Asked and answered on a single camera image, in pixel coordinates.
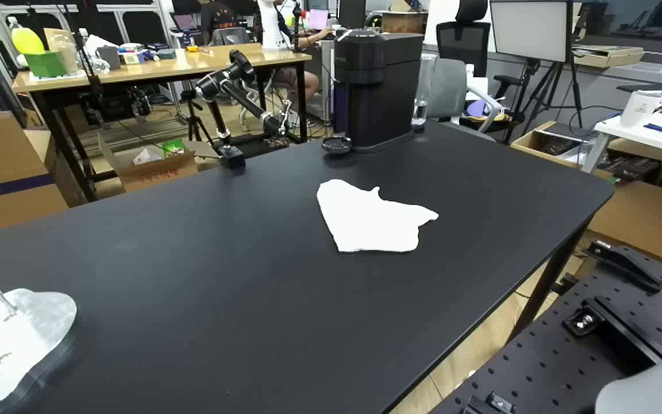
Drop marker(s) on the white towel with green print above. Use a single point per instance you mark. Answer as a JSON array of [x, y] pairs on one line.
[[368, 220]]

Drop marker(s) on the round black mesh dish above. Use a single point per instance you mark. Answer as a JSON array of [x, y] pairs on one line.
[[336, 146]]

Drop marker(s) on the clear glass cup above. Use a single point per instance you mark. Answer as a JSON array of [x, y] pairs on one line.
[[418, 116]]

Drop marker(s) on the black coffee machine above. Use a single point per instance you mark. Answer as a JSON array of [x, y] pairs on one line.
[[378, 83]]

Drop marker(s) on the grey office chair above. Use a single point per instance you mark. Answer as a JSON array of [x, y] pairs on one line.
[[447, 83]]

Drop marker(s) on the open cardboard box with paper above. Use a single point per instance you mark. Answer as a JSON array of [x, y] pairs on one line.
[[154, 163]]

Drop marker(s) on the person in white shirt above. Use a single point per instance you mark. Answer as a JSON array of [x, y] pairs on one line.
[[274, 23]]

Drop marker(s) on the black office chair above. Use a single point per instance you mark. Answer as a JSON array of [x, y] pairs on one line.
[[462, 43]]

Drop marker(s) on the wooden work table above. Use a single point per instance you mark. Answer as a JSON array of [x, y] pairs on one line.
[[161, 67]]

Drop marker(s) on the cardboard box with black items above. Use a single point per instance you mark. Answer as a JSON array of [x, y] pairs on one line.
[[552, 140]]

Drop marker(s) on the white screen on tripod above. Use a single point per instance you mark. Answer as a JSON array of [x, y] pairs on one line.
[[530, 29]]

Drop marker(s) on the black perforated breadboard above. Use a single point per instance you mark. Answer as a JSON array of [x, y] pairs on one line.
[[562, 360]]

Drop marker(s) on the black clamp with silver knob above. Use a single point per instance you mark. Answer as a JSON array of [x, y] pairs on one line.
[[599, 322]]

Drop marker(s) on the green box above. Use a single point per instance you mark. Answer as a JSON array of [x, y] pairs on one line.
[[47, 64]]

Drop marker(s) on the white side table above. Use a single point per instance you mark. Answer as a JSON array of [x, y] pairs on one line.
[[645, 138]]

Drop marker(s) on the large cardboard box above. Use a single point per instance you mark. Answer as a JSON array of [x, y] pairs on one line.
[[1, 169]]

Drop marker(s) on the white papers pile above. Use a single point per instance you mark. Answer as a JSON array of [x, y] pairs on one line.
[[660, 106]]

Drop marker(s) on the yellow round object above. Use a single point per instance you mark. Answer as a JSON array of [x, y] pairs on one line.
[[26, 40]]

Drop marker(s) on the black angled bracket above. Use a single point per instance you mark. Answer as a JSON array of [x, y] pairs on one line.
[[622, 264]]

